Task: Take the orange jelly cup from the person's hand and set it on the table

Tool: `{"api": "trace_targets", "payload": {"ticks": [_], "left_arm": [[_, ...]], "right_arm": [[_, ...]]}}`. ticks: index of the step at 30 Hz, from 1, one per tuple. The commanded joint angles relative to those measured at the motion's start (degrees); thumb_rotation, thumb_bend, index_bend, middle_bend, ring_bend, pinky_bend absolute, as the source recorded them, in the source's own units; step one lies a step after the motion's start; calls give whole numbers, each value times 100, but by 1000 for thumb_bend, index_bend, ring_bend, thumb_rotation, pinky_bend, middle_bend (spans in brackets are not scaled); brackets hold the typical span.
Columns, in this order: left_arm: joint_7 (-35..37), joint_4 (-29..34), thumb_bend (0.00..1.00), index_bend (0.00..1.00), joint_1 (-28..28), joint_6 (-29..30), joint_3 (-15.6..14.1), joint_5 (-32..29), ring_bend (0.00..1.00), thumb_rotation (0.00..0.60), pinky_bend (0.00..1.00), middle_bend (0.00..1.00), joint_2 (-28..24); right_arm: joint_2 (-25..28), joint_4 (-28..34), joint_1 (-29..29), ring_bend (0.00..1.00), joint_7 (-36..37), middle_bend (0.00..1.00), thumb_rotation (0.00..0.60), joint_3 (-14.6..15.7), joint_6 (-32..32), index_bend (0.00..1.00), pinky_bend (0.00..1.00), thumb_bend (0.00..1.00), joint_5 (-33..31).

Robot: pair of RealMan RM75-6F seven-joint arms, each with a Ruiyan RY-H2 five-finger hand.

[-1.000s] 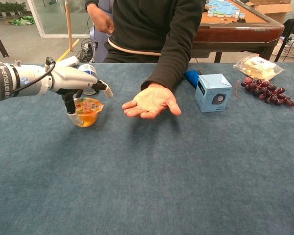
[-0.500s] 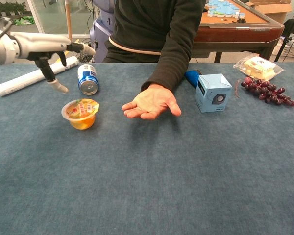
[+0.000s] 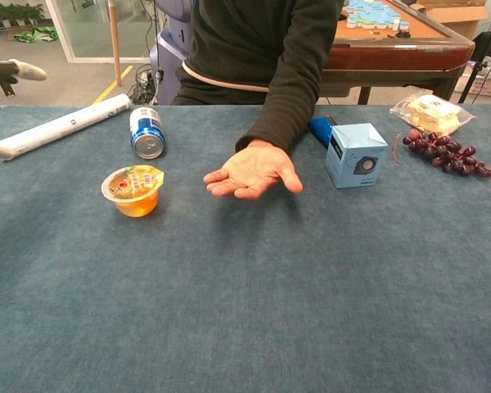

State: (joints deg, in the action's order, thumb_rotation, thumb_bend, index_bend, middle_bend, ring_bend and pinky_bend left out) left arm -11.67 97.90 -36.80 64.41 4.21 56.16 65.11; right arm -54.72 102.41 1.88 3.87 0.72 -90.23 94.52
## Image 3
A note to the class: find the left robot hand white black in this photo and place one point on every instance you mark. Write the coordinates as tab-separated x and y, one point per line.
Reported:
22	70

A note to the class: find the person's left hand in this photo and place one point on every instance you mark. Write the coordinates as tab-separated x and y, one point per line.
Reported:
253	172

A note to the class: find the orange jelly cup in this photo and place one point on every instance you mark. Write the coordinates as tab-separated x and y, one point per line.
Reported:
135	192

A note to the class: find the person's left forearm dark sleeve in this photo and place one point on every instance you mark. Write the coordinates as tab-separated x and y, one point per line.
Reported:
288	110

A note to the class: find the green cloth heap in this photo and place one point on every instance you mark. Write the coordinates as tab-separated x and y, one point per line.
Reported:
37	34

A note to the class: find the row of potted plants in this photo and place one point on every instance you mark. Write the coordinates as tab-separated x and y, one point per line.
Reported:
12	14

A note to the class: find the white paper roll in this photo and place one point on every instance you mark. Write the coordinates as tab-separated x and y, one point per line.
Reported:
65	125

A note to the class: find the dark blue cookie pack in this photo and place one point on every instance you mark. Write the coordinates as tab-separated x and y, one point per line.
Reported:
321	129

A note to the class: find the white framed glass partition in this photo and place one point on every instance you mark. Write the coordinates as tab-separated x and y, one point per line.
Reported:
98	28

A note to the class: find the wooden pole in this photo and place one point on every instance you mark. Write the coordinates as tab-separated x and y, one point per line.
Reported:
114	41

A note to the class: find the light blue speaker box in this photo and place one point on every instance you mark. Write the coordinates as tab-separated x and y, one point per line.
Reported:
354	161

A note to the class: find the blue white soda can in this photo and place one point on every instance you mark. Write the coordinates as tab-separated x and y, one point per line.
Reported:
147	133

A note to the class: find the blue felt table mat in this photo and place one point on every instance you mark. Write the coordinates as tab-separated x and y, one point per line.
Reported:
245	286

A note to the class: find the person's torso dark sweater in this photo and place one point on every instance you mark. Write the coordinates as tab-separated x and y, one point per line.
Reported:
245	41

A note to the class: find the brown wooden game table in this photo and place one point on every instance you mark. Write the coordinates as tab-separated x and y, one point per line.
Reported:
397	53

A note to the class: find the clear bag of biscuits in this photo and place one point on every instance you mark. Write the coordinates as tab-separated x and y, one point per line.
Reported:
431	112

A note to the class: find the dark red grape bunch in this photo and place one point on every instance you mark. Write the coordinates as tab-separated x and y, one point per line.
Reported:
446	153

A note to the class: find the blue white tile pile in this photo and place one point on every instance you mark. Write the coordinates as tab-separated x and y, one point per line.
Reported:
372	14

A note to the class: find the white plastic basket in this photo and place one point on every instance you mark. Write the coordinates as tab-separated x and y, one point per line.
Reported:
483	84

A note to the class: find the black tripod stand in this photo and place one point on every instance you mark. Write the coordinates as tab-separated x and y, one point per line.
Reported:
480	53

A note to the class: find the brown cardboard box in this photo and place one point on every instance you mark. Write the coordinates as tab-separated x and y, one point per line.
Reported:
458	16

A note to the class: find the pale blue rounded pedestal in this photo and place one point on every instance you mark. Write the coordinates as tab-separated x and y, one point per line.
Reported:
172	45

